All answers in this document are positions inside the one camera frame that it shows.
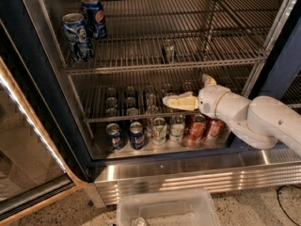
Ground open glass fridge door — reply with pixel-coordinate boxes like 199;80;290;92
0;19;88;226

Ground middle wire fridge shelf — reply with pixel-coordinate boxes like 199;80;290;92
82;64;255;124

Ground left blue pepsi can bottom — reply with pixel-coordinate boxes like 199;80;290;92
106;123;123;151

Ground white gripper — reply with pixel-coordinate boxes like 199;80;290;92
163;73;230;118

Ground stainless fridge base grille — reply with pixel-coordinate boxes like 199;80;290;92
94;149;301;205

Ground black floor cable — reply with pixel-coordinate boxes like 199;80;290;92
276;184;301;226

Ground right green white can bottom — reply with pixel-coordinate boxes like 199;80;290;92
169;115;185;142

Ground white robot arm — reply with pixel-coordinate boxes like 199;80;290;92
163;74;301;155

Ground left green white can bottom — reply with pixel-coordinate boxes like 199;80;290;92
151;118;167;145

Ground right red soda can bottom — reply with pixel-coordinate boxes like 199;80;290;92
206;119;225;139

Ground top wire fridge shelf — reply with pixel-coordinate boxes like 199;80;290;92
65;0;283;75

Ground front blue pepsi can top shelf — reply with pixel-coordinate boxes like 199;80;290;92
62;13;94;63

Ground right blue pepsi can bottom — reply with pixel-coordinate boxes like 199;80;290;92
130;121;145;150

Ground green white can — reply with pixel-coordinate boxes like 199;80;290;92
151;118;167;145
169;115;185;142

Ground blue pepsi can shelf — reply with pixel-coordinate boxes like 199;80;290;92
62;13;94;63
81;0;107;40

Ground rear blue pepsi can top shelf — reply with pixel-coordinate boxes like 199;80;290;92
81;0;107;40

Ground green can middle shelf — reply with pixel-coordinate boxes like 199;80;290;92
162;40;176;63

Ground left red soda can bottom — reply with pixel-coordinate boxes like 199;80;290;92
188;114;206;141

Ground red soda can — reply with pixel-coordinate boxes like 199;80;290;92
188;114;206;141
206;119;225;139

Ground wire fridge shelf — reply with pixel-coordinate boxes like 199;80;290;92
82;64;255;124
65;0;283;75

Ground clear plastic bin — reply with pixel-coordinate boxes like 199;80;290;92
117;188;221;226

